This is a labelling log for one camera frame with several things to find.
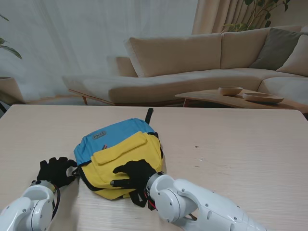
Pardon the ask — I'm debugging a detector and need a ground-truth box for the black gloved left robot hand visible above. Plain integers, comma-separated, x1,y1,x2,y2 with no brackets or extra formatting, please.
36,156,77,189

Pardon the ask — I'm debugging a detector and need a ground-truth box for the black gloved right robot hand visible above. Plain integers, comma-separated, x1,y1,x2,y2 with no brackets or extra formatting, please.
110,159,157,191

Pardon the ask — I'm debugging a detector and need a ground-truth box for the blue and yellow school bag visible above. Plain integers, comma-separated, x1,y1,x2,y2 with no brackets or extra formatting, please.
71,108,165,208

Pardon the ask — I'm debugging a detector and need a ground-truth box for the beige plant pot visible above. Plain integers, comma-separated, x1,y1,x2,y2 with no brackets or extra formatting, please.
0,77,25,105

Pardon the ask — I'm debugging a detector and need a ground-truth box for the low wooden coffee table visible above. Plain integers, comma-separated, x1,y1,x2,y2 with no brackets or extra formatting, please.
175,88,308,114

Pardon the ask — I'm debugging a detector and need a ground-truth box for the beige corner sofa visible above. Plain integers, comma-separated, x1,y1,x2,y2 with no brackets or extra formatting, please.
62,25,308,107

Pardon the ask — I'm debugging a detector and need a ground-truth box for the small deep wooden bowl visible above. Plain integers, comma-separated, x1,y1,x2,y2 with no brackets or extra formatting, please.
218,86,244,97

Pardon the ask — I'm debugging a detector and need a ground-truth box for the green plant with long leaves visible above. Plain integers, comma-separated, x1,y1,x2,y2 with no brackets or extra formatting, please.
0,14,23,60

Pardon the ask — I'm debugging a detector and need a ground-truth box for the white sheer curtain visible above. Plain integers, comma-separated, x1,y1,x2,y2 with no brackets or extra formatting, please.
0,0,200,104

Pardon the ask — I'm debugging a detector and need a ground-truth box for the wide shallow wooden dish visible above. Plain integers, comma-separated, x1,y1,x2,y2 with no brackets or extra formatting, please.
242,92,285,104

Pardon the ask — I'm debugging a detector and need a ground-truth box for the beige pleated curtain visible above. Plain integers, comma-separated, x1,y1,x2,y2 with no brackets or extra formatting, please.
192,0,272,36

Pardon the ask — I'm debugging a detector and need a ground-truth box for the grey sofa cushion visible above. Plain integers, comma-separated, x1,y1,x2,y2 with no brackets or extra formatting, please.
251,27,308,71

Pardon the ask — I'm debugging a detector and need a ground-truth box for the beige sofa cushion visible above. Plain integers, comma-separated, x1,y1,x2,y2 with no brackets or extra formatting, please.
276,35,308,77

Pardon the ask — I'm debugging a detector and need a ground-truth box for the tall green leafy plant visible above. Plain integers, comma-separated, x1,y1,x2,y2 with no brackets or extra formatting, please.
222,0,292,32

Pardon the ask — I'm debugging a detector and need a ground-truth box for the red black left arm cable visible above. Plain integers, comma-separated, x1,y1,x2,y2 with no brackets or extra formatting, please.
51,184,61,220

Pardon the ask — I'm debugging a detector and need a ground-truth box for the red black arm cable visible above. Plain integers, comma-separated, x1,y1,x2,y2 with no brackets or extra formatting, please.
143,189,157,212
51,184,61,220

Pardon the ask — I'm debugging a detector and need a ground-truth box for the red black right arm cable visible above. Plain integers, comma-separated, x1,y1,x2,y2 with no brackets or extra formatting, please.
143,189,157,212

